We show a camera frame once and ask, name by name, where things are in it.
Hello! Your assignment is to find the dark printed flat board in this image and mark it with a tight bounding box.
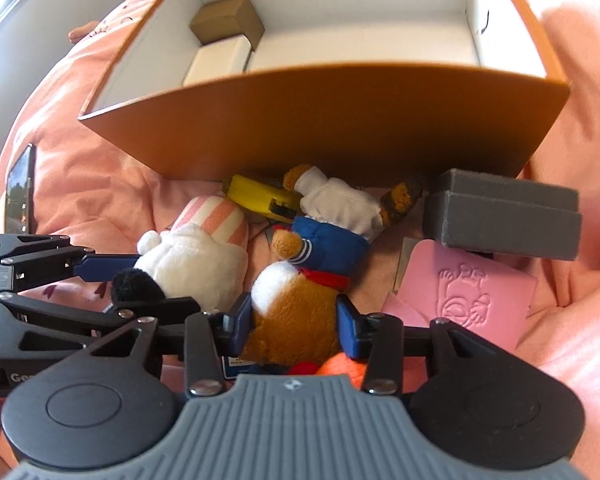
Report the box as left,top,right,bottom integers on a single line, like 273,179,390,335
4,143,37,235

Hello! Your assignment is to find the grey box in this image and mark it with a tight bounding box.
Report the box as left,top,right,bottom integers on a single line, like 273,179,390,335
422,167,583,262

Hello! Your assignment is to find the small brown cardboard box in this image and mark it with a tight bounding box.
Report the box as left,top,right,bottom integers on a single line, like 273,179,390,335
189,0,266,53

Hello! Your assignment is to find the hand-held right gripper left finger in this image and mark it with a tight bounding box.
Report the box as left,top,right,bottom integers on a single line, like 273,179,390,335
69,292,255,398

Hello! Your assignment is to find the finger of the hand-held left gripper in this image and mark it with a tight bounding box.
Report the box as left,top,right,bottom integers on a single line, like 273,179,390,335
0,234,141,293
0,292,202,361

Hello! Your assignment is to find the orange cardboard box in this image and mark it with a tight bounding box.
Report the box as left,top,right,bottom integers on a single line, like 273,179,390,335
77,0,572,181

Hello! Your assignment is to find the bear plush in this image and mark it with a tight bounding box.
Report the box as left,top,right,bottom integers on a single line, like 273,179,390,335
271,162,426,293

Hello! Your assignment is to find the blue and white card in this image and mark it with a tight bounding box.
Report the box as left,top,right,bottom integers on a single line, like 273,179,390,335
221,355,246,382

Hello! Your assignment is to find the small white box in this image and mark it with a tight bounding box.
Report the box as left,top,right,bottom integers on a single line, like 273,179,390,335
182,35,253,87

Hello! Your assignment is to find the red fabric item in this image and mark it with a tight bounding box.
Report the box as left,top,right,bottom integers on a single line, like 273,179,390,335
287,352,371,377

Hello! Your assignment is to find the white black pink-striped plush toy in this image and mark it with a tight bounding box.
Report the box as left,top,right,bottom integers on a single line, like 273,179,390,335
110,195,251,313

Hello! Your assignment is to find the pink printed blanket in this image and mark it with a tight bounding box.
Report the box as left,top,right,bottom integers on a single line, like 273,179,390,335
0,0,600,480

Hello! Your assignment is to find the yellow round toy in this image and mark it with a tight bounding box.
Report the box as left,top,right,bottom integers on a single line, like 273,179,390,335
222,174,303,223

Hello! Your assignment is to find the brown and white plush toy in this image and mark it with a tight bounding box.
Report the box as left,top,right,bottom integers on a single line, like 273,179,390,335
240,259,343,368

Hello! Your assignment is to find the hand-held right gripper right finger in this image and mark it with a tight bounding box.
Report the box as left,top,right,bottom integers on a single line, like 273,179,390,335
334,294,521,395

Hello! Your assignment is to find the pink embossed card holder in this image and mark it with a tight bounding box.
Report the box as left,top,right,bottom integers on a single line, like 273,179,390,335
380,239,538,351

